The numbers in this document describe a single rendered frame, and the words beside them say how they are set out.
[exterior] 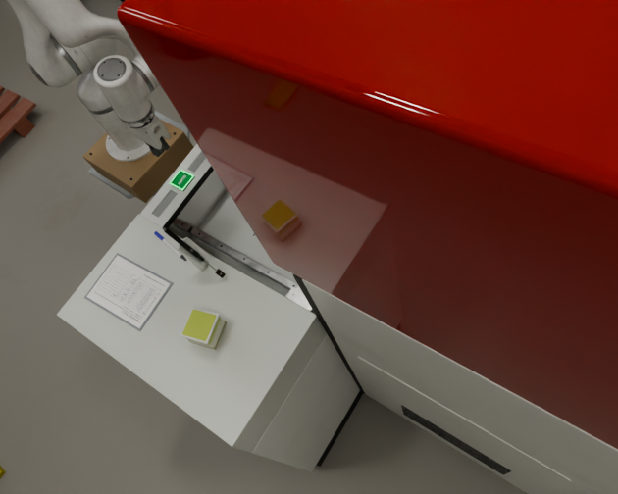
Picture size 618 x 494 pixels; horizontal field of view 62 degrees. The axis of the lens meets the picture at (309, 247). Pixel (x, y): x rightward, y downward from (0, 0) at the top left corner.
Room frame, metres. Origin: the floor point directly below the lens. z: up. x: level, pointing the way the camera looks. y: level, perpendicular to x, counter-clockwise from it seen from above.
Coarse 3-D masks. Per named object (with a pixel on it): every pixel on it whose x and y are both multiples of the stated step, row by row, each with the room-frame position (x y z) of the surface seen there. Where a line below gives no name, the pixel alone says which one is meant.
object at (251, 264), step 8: (192, 232) 0.92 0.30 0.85; (200, 232) 0.91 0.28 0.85; (200, 240) 0.90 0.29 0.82; (208, 240) 0.87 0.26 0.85; (216, 240) 0.86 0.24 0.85; (216, 248) 0.85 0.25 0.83; (224, 248) 0.82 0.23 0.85; (232, 256) 0.79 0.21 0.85; (240, 256) 0.78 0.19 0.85; (248, 264) 0.74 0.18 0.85; (256, 264) 0.73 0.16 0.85; (264, 272) 0.69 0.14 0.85; (272, 272) 0.68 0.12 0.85; (280, 280) 0.65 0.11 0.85; (288, 280) 0.64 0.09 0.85; (288, 288) 0.62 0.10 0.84
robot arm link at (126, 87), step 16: (96, 64) 1.01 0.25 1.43; (112, 64) 0.99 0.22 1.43; (128, 64) 0.98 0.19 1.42; (96, 80) 0.96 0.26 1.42; (112, 80) 0.95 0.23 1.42; (128, 80) 0.94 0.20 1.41; (144, 80) 0.97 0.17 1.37; (112, 96) 0.95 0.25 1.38; (128, 96) 0.94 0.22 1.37; (144, 96) 0.96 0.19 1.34; (128, 112) 0.95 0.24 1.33; (144, 112) 0.96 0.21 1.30
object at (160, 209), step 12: (192, 156) 1.10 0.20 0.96; (204, 156) 1.08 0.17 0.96; (180, 168) 1.07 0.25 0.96; (192, 168) 1.06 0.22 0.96; (204, 168) 1.04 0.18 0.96; (168, 180) 1.05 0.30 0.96; (192, 180) 1.01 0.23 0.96; (168, 192) 1.01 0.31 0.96; (180, 192) 0.99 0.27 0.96; (156, 204) 0.99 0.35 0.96; (168, 204) 0.97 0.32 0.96; (144, 216) 0.97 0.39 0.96; (156, 216) 0.95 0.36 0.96; (168, 216) 0.93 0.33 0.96
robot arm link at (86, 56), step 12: (72, 48) 1.28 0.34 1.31; (84, 48) 1.28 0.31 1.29; (96, 48) 1.28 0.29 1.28; (108, 48) 1.29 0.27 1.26; (84, 60) 1.27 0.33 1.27; (96, 60) 1.28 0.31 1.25; (84, 72) 1.28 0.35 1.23; (84, 84) 1.31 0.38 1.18; (96, 84) 1.29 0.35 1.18; (84, 96) 1.28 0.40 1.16; (96, 96) 1.27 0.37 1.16; (96, 108) 1.27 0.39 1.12; (108, 108) 1.26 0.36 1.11
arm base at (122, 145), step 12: (96, 120) 1.29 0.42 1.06; (108, 120) 1.26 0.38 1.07; (120, 120) 1.26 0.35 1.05; (108, 132) 1.28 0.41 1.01; (120, 132) 1.26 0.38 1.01; (108, 144) 1.33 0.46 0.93; (120, 144) 1.27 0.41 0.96; (132, 144) 1.26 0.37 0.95; (144, 144) 1.27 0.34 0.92; (120, 156) 1.26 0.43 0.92; (132, 156) 1.24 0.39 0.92; (144, 156) 1.23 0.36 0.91
